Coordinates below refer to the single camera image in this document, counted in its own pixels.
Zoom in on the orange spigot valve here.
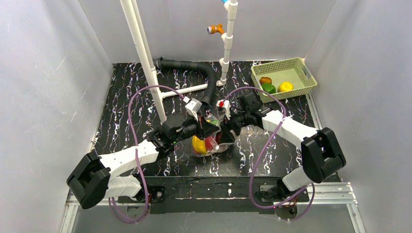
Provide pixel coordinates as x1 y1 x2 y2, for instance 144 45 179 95
207 24 225 35

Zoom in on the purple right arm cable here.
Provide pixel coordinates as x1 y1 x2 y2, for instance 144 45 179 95
223 86 315 222

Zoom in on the yellow fake banana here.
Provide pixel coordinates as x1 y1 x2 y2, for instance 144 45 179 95
192 136 207 155

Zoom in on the green fake pepper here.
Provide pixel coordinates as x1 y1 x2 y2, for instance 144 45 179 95
261 83 276 94

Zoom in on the clear zip top bag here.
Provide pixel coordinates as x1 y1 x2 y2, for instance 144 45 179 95
190 112 268 158

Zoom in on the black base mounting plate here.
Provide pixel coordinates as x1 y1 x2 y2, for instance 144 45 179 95
106 175 309 215

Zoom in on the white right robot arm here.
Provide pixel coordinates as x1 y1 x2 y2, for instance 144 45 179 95
216 93 346 197

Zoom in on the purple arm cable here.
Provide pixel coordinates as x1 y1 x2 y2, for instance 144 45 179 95
223 86 315 222
107 85 190 224

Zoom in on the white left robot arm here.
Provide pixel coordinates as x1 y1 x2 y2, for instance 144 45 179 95
67 114 219 209

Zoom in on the orange brown fake bread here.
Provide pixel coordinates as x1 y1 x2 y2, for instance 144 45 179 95
259 77 272 84

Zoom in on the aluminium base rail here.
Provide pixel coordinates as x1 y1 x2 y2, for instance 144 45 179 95
59 182 368 233

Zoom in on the light green fake fruit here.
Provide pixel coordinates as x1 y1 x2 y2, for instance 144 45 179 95
207 118 219 126

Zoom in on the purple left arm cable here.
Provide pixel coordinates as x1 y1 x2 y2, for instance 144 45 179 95
107 85 190 224

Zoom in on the white PVC pipe frame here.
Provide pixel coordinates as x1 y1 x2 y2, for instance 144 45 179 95
120 0 238 123

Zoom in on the yellow fake lemon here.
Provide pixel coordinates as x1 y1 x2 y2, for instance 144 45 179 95
278 82 294 92

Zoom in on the red fake fruit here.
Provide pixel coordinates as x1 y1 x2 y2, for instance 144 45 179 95
205 133 222 153

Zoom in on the pale green perforated basket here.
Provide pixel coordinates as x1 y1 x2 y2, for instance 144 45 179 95
251 58 317 103

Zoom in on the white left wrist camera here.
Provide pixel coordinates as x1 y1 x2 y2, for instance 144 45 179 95
183 97 202 121

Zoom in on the black corrugated hose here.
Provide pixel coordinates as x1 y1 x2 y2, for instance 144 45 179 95
155 57 218 107

